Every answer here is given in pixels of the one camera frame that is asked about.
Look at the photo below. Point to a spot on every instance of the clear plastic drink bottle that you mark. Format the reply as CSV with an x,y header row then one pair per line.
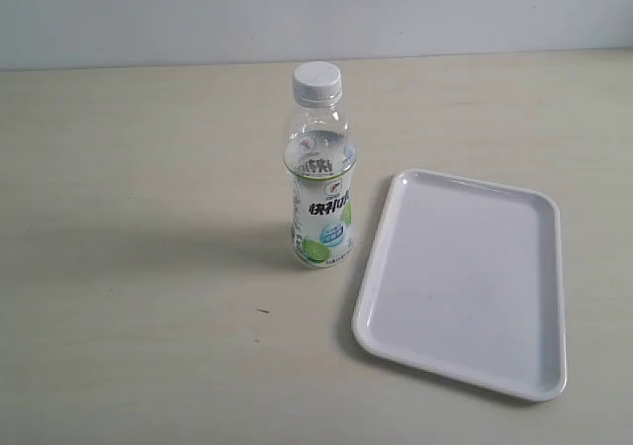
x,y
320,157

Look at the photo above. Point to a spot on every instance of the white bottle cap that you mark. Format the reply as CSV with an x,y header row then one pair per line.
x,y
317,80

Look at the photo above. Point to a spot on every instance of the white plastic tray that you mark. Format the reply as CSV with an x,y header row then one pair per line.
x,y
464,280

